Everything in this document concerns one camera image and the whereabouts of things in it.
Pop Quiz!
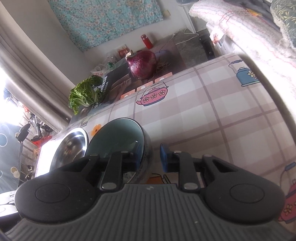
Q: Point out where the green leafy cabbage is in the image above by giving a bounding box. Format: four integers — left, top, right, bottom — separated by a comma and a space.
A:
68, 75, 103, 115

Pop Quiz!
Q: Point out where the blue patterned hanging sheet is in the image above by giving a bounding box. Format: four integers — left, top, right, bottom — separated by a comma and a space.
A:
0, 123, 21, 193

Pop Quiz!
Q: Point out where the purple red cabbage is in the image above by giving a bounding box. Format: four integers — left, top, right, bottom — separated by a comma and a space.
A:
125, 50, 157, 80

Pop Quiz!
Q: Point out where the teal ceramic bowl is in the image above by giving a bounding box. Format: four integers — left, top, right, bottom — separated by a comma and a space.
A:
85, 118, 153, 184

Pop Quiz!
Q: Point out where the wide steel bowl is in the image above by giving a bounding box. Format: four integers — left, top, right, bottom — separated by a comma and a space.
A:
50, 128, 89, 171

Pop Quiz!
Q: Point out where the beige curtain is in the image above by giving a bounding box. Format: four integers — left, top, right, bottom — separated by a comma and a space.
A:
1, 4, 74, 132

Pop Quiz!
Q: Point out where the white folded blanket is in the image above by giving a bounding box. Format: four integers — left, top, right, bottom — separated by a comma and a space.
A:
188, 0, 296, 68

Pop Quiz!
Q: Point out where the red bottle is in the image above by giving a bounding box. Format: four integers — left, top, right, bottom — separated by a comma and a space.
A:
141, 34, 153, 50

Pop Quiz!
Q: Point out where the teal floral wall cloth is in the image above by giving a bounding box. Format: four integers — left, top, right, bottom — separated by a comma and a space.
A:
48, 0, 164, 52

